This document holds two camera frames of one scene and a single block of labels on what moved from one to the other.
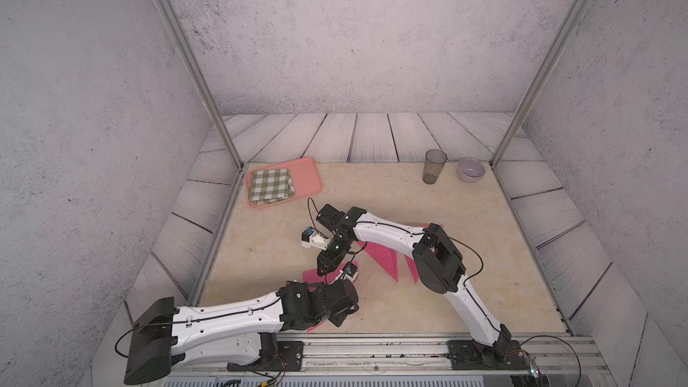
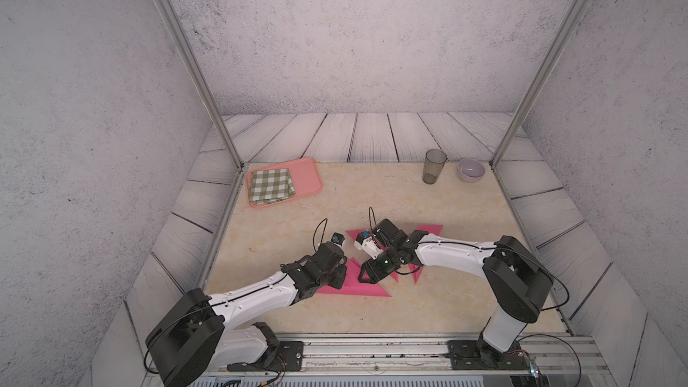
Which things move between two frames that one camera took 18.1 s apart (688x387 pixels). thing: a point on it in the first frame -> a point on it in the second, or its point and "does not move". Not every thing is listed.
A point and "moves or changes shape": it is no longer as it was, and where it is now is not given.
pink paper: (388, 258) moves or changes shape
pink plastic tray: (305, 175) does not move
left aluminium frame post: (191, 54) does not move
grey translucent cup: (434, 162) does not move
